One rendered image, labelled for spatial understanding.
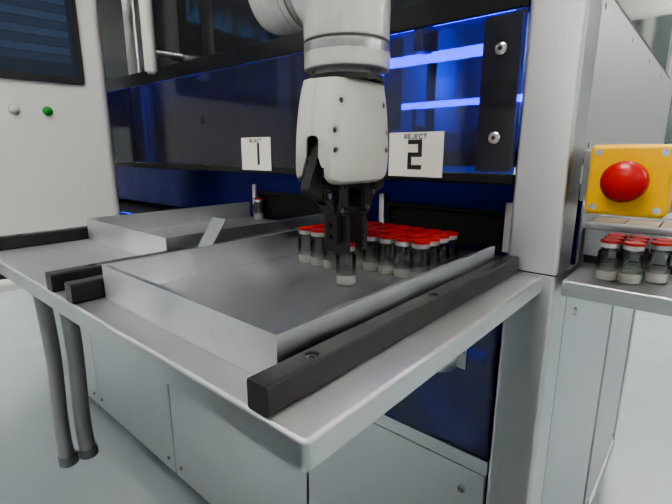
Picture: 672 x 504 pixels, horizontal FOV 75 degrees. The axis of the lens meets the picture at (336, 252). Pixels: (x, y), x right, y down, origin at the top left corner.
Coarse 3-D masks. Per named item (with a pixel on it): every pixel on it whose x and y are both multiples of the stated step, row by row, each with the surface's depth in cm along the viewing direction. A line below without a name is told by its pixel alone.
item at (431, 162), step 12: (408, 132) 60; (420, 132) 59; (432, 132) 58; (444, 132) 57; (396, 144) 61; (408, 144) 60; (432, 144) 58; (396, 156) 62; (432, 156) 58; (396, 168) 62; (432, 168) 58
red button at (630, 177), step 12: (612, 168) 43; (624, 168) 42; (636, 168) 41; (600, 180) 44; (612, 180) 42; (624, 180) 42; (636, 180) 41; (648, 180) 41; (612, 192) 43; (624, 192) 42; (636, 192) 42
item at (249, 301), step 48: (240, 240) 55; (288, 240) 61; (144, 288) 38; (192, 288) 46; (240, 288) 46; (288, 288) 46; (336, 288) 46; (384, 288) 46; (432, 288) 41; (192, 336) 33; (240, 336) 29; (288, 336) 27
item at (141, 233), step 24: (120, 216) 77; (144, 216) 80; (168, 216) 84; (192, 216) 87; (216, 216) 92; (240, 216) 96; (312, 216) 77; (96, 240) 72; (120, 240) 66; (144, 240) 60; (168, 240) 57; (192, 240) 59
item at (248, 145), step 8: (248, 144) 82; (256, 144) 81; (264, 144) 79; (248, 152) 83; (256, 152) 81; (264, 152) 80; (248, 160) 83; (256, 160) 82; (264, 160) 80; (248, 168) 84; (256, 168) 82; (264, 168) 81
